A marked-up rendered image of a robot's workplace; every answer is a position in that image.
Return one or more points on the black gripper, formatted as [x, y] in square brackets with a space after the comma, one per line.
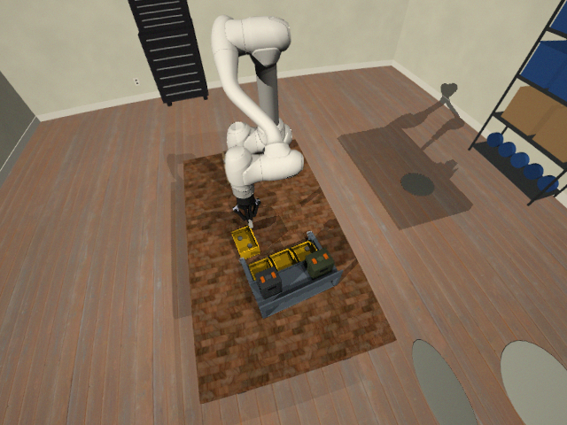
[244, 204]

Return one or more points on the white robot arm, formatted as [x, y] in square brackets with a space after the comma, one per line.
[265, 39]

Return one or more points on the yellow bin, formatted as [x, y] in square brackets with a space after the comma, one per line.
[299, 250]
[248, 237]
[260, 265]
[283, 259]

